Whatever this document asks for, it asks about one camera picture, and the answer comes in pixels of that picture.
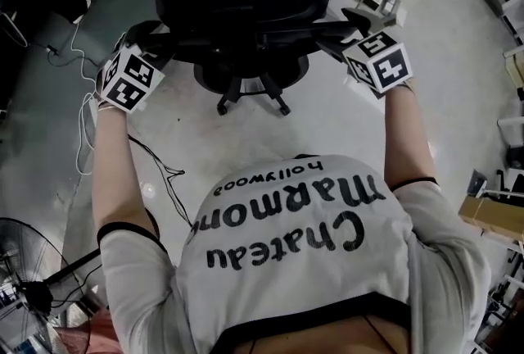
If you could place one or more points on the person's left forearm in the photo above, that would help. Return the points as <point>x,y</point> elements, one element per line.
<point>114,172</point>

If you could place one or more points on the black mesh office chair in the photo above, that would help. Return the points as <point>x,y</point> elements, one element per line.
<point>237,8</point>

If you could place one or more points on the thin silver bangle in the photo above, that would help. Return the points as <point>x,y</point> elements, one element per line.
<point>110,109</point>

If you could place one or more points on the black pedestal fan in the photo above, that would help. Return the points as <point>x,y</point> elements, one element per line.
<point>28,295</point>

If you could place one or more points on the brown cardboard box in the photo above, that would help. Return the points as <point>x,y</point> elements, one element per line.
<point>491,217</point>

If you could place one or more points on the white power strip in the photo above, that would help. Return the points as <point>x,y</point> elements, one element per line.
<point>93,110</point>

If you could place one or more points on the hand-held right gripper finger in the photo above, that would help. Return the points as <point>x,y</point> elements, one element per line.
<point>380,22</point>

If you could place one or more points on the pink cushion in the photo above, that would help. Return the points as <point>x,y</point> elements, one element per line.
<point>94,334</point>

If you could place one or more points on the person's right forearm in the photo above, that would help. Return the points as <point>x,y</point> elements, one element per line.
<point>409,139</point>

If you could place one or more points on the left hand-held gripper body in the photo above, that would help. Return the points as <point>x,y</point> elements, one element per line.
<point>131,78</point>

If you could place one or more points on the white printed t-shirt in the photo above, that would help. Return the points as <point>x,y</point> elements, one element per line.
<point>294,274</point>

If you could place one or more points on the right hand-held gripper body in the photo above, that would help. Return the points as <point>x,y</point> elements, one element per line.
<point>389,65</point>

